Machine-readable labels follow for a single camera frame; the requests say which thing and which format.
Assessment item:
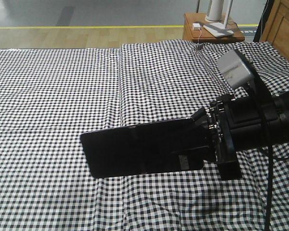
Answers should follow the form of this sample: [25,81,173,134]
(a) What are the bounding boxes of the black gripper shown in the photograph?
[171,94,277,180]

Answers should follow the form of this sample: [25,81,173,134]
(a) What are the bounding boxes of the black smartphone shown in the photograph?
[80,118,204,178]

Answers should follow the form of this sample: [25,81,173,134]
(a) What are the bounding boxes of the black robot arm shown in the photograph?
[171,91,289,180]

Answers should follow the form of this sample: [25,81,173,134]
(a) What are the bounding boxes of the wooden bed headboard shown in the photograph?
[261,0,289,61]

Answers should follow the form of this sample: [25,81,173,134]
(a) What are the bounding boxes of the wooden nightstand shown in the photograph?
[183,13,245,44]

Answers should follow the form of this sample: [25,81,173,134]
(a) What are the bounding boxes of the white charger adapter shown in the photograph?
[192,23,201,30]

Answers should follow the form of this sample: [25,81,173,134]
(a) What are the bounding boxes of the white cylindrical speaker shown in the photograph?
[205,0,224,23]

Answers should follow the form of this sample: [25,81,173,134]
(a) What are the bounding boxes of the black white checkered bedsheet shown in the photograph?
[0,40,289,231]

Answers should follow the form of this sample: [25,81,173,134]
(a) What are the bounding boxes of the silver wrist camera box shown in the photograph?
[217,49,257,90]

